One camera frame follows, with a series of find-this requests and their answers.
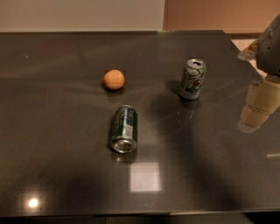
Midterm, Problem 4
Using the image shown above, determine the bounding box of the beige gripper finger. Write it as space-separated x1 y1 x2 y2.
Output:
237 39 258 61
238 75 280 133

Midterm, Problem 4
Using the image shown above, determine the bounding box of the green soda can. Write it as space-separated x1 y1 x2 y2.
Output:
110 105 138 154

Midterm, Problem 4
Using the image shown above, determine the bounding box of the white 7up soda can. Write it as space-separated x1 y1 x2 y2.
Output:
179 59 207 100

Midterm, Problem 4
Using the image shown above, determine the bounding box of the orange round fruit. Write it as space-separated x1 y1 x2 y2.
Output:
103 70 125 90

